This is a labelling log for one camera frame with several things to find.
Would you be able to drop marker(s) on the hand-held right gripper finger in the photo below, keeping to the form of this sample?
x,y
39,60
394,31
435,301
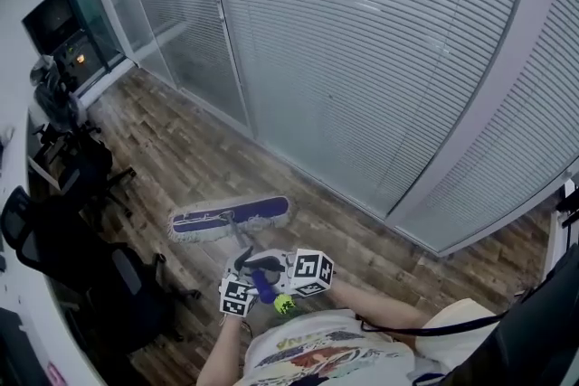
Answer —
x,y
271,258
276,285

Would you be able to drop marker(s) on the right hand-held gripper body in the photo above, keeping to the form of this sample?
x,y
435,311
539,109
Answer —
x,y
307,271

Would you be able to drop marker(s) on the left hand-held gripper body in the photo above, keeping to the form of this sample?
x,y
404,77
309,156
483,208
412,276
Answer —
x,y
235,298

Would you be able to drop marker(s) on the purple dust mop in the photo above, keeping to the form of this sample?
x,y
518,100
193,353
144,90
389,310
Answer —
x,y
258,208

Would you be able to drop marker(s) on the person's left forearm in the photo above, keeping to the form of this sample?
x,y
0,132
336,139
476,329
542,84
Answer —
x,y
221,352

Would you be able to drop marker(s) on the person's right forearm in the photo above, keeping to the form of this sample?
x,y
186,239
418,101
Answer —
x,y
371,303

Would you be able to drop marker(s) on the neon yellow shoe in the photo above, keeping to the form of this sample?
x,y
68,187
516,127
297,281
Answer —
x,y
284,305

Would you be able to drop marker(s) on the person's dark trousers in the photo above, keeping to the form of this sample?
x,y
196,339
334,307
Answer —
x,y
267,323

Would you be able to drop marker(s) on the printed white t-shirt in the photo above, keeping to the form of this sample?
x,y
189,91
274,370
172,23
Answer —
x,y
316,325

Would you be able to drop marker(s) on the black mesh-back office chair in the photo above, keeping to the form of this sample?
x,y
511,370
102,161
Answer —
x,y
90,266

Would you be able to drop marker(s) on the small pink item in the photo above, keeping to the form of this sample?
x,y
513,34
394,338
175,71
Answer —
x,y
56,375

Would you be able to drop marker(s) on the long white desk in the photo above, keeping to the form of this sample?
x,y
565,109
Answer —
x,y
22,289

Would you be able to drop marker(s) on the white blinds glass partition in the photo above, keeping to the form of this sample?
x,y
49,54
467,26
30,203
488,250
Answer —
x,y
362,59

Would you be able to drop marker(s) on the black monitor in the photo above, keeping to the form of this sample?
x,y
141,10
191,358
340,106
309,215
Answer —
x,y
18,348

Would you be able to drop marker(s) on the grey jacket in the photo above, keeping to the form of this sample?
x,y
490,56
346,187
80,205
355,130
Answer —
x,y
52,99

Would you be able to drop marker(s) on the dark glass door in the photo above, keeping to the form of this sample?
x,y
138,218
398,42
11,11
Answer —
x,y
54,22

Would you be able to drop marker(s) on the black head-mounted camera rig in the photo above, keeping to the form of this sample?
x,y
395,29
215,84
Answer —
x,y
534,330

